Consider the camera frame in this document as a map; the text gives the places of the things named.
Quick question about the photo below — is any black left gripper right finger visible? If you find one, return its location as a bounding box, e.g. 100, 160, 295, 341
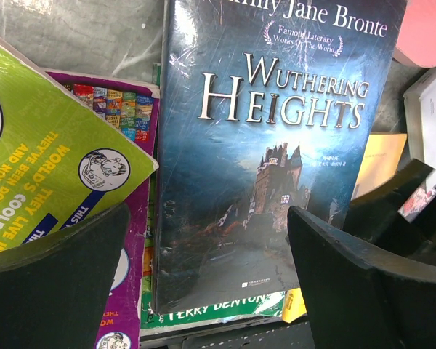
287, 206, 436, 348

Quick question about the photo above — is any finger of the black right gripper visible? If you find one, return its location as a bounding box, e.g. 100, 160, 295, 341
343, 159, 433, 244

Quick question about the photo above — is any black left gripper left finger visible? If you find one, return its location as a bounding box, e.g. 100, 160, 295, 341
0, 204, 130, 348

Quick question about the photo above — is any yellow book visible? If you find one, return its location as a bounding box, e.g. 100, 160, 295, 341
282, 133, 407, 324

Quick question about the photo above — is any Wuthering Heights dark blue book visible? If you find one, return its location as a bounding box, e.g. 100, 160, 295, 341
151, 0, 408, 314

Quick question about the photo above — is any Little Women book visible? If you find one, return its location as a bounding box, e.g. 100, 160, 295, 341
398, 185, 436, 222

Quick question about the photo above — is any green Treehouse book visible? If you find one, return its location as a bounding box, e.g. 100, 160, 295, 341
142, 60, 299, 324

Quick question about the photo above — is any grey white book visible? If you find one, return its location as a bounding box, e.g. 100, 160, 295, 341
403, 67, 436, 190

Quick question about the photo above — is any lime green paperback book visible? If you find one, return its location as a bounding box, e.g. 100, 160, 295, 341
0, 38, 158, 252

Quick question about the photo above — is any pink three-tier shelf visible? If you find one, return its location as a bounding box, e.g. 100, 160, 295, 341
393, 0, 436, 68

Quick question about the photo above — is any purple paperback book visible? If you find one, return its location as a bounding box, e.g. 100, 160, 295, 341
48, 69, 160, 348

